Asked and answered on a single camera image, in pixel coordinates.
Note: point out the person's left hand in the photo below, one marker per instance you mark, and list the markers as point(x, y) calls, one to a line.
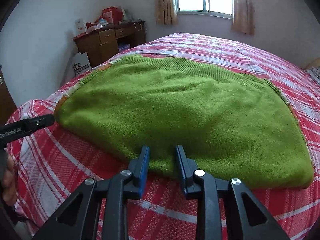
point(9, 183)

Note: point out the white paper bag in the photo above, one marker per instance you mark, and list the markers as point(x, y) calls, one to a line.
point(80, 63)

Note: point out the wooden headboard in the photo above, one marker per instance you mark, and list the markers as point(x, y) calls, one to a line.
point(315, 63)

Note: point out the left beige curtain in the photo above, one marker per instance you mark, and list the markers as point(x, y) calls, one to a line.
point(166, 12)

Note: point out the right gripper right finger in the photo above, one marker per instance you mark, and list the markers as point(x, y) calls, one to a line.
point(246, 217)

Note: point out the brown wooden desk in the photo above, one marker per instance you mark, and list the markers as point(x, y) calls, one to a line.
point(102, 44)

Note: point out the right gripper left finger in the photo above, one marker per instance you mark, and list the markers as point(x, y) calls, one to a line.
point(78, 216)

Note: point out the beige curtain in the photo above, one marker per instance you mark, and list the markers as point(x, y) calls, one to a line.
point(243, 17)
point(166, 12)

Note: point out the red gift bag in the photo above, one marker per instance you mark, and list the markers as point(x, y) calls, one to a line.
point(113, 15)

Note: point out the patterned pillow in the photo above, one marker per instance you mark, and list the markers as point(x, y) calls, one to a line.
point(314, 73)

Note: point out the right beige curtain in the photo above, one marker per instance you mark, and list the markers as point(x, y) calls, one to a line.
point(243, 17)

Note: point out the green knitted sweater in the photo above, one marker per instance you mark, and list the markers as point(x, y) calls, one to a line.
point(234, 125)

